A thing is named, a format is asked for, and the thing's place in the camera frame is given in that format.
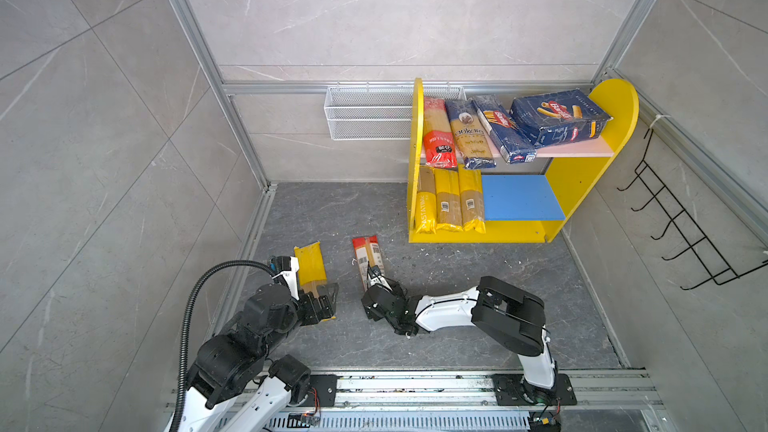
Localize small tan pasta bag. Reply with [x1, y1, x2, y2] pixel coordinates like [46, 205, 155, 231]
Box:
[294, 242, 331, 297]

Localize red white spaghetti bag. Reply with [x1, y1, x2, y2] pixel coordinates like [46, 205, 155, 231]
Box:
[352, 236, 385, 291]

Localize yellow Pastatime spaghetti bag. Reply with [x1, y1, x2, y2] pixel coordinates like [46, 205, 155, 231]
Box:
[415, 166, 437, 234]

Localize red yellow pasta bag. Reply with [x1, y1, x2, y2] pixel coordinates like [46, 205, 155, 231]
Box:
[423, 97, 457, 169]

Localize blue yellow spaghetti bag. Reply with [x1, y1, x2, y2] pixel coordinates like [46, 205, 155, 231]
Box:
[445, 100, 496, 170]

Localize blue Barilla spaghetti bag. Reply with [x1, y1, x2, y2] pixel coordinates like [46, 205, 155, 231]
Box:
[471, 95, 536, 164]

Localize blue Barilla rigatoni box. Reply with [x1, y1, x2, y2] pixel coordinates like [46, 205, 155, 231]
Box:
[511, 89, 612, 149]

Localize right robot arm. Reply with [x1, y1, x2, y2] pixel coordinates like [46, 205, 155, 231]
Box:
[362, 276, 558, 405]

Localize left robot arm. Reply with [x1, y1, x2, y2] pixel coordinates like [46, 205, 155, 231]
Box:
[166, 256, 339, 431]

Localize yellow shelf unit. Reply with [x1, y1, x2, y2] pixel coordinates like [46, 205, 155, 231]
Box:
[407, 78, 639, 244]

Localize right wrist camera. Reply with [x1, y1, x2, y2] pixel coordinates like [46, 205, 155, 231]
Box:
[366, 265, 391, 290]

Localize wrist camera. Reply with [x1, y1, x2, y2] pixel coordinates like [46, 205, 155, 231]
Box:
[270, 256, 299, 300]
[366, 265, 391, 290]

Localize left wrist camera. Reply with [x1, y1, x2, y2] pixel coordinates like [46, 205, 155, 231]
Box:
[270, 256, 299, 300]

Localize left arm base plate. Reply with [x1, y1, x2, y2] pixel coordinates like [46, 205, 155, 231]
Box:
[254, 374, 339, 408]

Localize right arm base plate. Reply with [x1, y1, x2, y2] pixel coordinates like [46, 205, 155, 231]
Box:
[491, 374, 578, 406]

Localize white wire mesh basket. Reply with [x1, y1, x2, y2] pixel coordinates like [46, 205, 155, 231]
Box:
[323, 85, 469, 142]

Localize aluminium mounting rail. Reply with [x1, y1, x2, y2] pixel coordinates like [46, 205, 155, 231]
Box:
[161, 370, 667, 432]

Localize black wire hook rack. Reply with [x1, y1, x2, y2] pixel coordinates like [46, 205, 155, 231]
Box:
[616, 129, 767, 291]

